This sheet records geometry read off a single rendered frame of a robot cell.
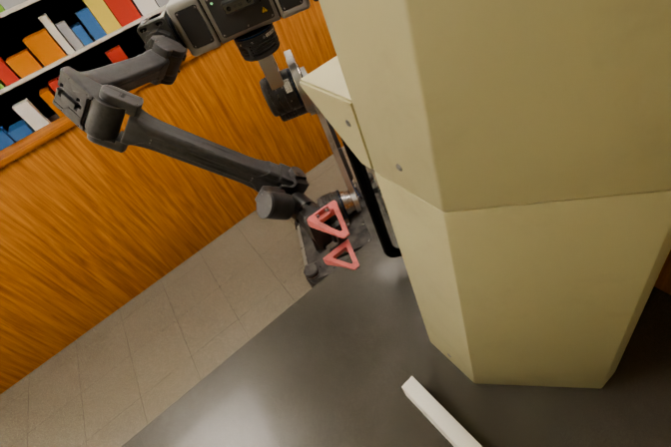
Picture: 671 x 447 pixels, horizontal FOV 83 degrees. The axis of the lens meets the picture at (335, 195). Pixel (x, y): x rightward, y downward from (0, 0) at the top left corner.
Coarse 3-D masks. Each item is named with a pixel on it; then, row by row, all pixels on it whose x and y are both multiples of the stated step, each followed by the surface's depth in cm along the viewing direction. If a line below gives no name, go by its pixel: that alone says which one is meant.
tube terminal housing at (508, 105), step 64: (320, 0) 32; (384, 0) 26; (448, 0) 24; (512, 0) 24; (576, 0) 23; (640, 0) 23; (384, 64) 30; (448, 64) 27; (512, 64) 26; (576, 64) 26; (640, 64) 25; (384, 128) 37; (448, 128) 31; (512, 128) 30; (576, 128) 29; (640, 128) 28; (384, 192) 47; (448, 192) 36; (512, 192) 35; (576, 192) 34; (640, 192) 33; (448, 256) 44; (512, 256) 41; (576, 256) 40; (640, 256) 38; (448, 320) 58; (512, 320) 51; (576, 320) 49; (512, 384) 66; (576, 384) 63
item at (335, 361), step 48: (336, 288) 93; (384, 288) 88; (288, 336) 88; (336, 336) 84; (384, 336) 80; (240, 384) 83; (288, 384) 80; (336, 384) 76; (384, 384) 73; (432, 384) 71; (480, 384) 68; (624, 384) 62; (144, 432) 82; (192, 432) 79; (240, 432) 76; (288, 432) 73; (336, 432) 70; (384, 432) 68; (432, 432) 65; (480, 432) 63; (528, 432) 61; (576, 432) 59; (624, 432) 58
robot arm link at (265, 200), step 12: (300, 180) 84; (264, 192) 77; (276, 192) 79; (288, 192) 83; (300, 192) 85; (264, 204) 76; (276, 204) 75; (288, 204) 77; (264, 216) 76; (276, 216) 76; (288, 216) 78
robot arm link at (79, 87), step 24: (168, 48) 96; (72, 72) 68; (96, 72) 75; (120, 72) 80; (144, 72) 87; (72, 96) 68; (96, 96) 67; (72, 120) 70; (96, 120) 68; (120, 120) 70
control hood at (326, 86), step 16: (336, 64) 47; (304, 80) 47; (320, 80) 45; (336, 80) 44; (320, 96) 45; (336, 96) 42; (336, 112) 44; (352, 112) 40; (336, 128) 47; (352, 128) 43; (352, 144) 46; (368, 160) 45
